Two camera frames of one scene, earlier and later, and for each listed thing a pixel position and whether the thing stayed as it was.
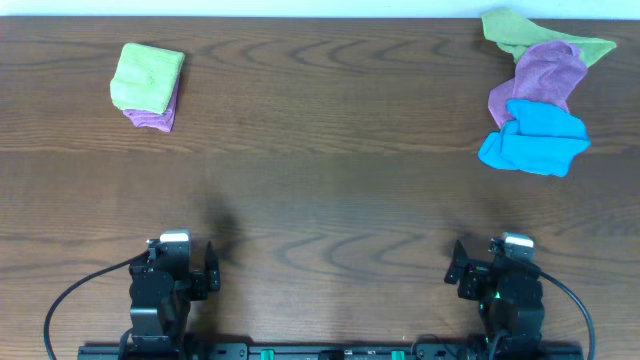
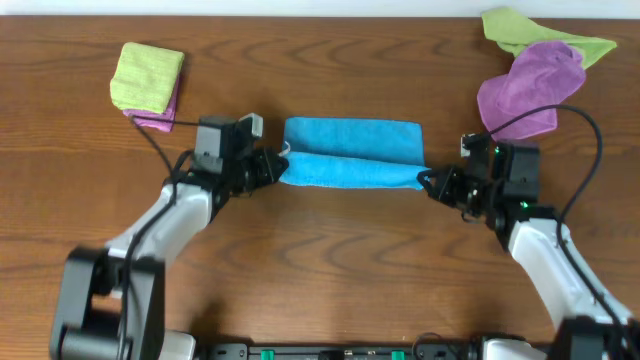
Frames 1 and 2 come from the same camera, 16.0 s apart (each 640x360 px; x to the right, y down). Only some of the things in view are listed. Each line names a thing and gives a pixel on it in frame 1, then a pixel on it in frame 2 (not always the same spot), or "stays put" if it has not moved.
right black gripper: x=474 y=274 -> x=442 y=189
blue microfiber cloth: x=540 y=139 -> x=353 y=152
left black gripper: x=201 y=282 -> x=256 y=170
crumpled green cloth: x=511 y=31 stays put
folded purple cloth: x=155 y=120 stays put
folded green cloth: x=145 y=78 stays put
